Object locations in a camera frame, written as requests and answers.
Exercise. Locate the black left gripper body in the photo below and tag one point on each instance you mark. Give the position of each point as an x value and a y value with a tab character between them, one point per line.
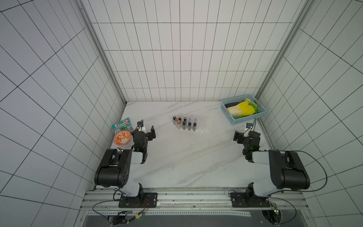
148	134

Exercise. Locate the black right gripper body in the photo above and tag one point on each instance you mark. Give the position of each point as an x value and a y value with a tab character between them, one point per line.
241	138

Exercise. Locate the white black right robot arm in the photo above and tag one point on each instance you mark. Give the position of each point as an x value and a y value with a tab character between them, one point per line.
286	171

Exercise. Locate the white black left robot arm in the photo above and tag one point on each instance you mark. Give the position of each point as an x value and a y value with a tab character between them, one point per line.
114	168

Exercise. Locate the clear acrylic lipstick organizer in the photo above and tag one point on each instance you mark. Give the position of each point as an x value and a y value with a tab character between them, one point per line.
201	121

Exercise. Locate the light blue perforated basket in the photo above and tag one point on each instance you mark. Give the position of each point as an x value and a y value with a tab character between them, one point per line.
243	119

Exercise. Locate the teal snack packet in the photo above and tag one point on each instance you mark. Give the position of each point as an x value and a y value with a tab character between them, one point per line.
123	125

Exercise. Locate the orange patterned round lid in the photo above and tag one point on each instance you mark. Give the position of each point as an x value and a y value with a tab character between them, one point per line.
122	138

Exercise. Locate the yellow toy cabbage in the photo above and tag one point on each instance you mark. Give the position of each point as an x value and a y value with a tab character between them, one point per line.
243	109

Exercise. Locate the dark purple toy eggplant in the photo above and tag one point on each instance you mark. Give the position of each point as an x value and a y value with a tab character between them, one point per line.
231	104

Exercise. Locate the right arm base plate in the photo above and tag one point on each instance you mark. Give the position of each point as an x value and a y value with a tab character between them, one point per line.
243	200

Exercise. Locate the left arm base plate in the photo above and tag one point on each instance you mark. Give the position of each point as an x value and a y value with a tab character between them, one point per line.
144	200

